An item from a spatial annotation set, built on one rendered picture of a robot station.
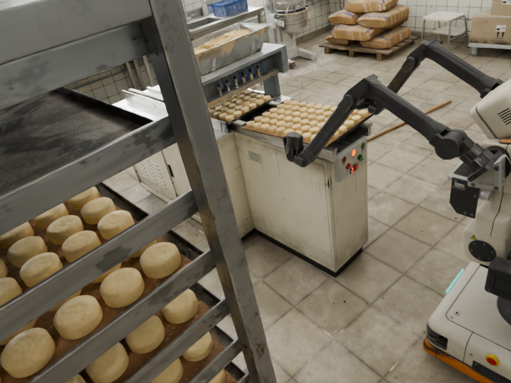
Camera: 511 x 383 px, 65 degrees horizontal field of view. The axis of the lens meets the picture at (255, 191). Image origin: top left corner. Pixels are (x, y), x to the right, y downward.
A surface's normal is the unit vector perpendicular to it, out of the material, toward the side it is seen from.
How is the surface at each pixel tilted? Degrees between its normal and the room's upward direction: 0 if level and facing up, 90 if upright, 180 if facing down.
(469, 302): 1
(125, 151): 90
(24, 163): 0
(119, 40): 90
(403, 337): 0
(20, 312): 90
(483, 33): 91
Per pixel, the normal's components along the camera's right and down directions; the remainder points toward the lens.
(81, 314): -0.17, -0.81
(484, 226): -0.70, 0.50
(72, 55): 0.68, 0.31
